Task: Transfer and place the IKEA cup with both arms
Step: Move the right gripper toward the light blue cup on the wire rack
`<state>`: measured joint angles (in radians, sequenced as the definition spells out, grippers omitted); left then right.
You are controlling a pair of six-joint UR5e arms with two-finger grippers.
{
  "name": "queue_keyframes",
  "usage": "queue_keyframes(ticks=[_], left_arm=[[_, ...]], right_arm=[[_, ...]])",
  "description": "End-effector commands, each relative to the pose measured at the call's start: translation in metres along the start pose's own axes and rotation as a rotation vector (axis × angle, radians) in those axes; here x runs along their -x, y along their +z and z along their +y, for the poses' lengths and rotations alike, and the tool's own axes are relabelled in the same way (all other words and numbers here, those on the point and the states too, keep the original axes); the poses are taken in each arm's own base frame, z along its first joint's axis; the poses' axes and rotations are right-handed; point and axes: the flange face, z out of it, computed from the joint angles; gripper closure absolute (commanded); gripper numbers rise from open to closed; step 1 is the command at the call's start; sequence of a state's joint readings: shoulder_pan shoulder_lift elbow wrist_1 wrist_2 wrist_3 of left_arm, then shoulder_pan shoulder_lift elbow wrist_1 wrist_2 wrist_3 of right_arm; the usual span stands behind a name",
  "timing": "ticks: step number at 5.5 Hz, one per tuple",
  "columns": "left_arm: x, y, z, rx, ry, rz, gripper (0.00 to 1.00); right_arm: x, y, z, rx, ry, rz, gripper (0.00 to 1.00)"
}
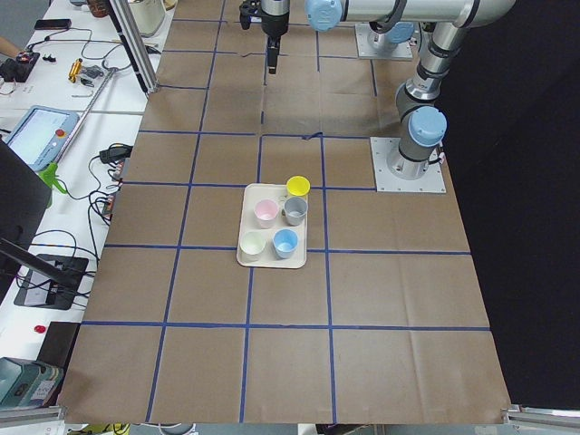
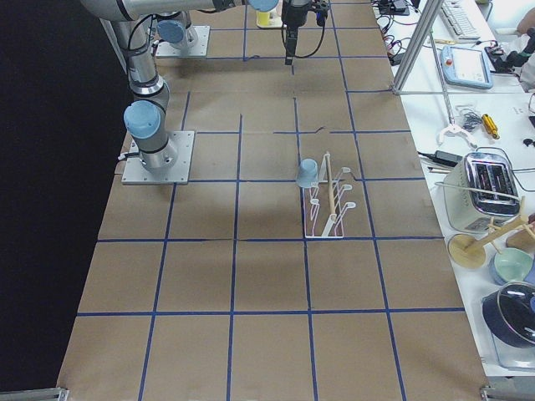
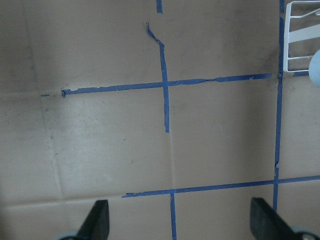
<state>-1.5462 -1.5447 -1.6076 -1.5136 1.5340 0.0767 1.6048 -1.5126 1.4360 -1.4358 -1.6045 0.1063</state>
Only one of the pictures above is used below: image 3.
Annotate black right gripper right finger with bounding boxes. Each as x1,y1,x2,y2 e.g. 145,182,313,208
249,197,297,240

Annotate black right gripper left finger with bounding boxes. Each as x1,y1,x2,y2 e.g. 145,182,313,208
75,199,110,240

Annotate light blue cup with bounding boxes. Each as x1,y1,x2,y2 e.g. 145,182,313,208
308,50,320,88

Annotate white wire cup rack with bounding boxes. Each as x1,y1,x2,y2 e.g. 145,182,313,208
282,0,320,77

